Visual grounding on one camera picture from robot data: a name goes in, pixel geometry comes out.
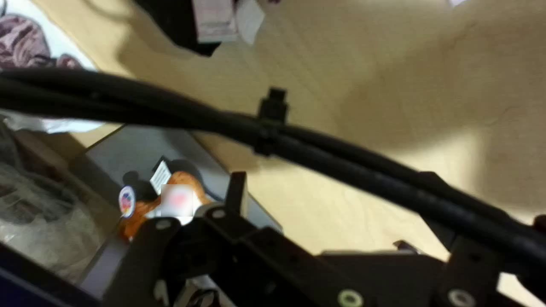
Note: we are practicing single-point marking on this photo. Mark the orange white plush toy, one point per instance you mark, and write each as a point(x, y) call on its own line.
point(176, 190)

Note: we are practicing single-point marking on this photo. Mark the grey monitor stand base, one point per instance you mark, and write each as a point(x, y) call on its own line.
point(152, 173)

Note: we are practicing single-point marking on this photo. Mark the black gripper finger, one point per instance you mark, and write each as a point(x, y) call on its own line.
point(236, 193)

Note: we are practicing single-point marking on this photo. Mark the white paper sheets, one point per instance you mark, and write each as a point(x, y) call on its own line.
point(221, 21)

